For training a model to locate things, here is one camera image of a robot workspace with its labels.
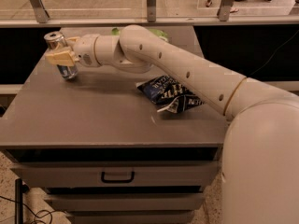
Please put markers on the left metal railing post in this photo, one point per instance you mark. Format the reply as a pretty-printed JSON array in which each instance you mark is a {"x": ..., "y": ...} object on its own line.
[{"x": 41, "y": 13}]

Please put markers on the dark blue chip bag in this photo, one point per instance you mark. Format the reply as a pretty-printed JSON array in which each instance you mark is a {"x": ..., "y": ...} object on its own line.
[{"x": 169, "y": 95}]

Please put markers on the black pole stand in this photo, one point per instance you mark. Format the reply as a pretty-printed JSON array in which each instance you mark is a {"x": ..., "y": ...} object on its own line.
[{"x": 18, "y": 203}]

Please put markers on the green chip bag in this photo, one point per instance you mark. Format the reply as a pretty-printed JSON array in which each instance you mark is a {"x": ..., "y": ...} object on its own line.
[{"x": 161, "y": 34}]

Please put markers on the metal railing post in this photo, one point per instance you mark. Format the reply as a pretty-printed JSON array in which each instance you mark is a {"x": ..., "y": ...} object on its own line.
[
  {"x": 41, "y": 13},
  {"x": 151, "y": 10},
  {"x": 224, "y": 10}
]

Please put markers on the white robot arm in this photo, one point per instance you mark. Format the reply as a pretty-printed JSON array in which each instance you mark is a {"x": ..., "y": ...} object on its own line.
[{"x": 260, "y": 158}]

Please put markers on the black drawer handle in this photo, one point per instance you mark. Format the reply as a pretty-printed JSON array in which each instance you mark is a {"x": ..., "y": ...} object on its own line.
[{"x": 117, "y": 177}]

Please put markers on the silver blue Red Bull can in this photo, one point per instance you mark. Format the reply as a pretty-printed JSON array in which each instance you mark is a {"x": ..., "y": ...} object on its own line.
[{"x": 67, "y": 70}]

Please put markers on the middle metal railing post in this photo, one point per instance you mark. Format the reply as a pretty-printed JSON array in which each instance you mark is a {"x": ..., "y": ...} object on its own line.
[{"x": 151, "y": 10}]

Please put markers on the right metal railing post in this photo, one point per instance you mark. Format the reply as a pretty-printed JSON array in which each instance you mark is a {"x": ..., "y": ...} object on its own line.
[{"x": 224, "y": 10}]

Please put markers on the grey drawer cabinet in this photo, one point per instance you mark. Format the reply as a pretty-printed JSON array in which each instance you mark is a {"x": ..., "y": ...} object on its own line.
[{"x": 61, "y": 135}]

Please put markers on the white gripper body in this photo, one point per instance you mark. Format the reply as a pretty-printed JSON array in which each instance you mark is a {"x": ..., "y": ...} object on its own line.
[{"x": 84, "y": 51}]

